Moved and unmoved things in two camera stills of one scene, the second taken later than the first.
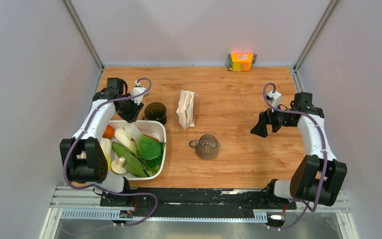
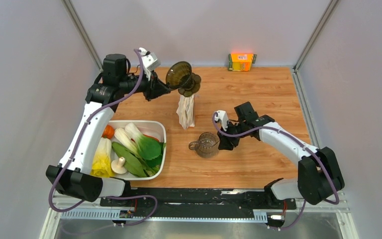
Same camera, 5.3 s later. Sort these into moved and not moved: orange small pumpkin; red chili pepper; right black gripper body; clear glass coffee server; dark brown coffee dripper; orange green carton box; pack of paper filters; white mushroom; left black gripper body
Moved: dark brown coffee dripper; right black gripper body; left black gripper body
Not moved: red chili pepper; clear glass coffee server; pack of paper filters; orange green carton box; orange small pumpkin; white mushroom
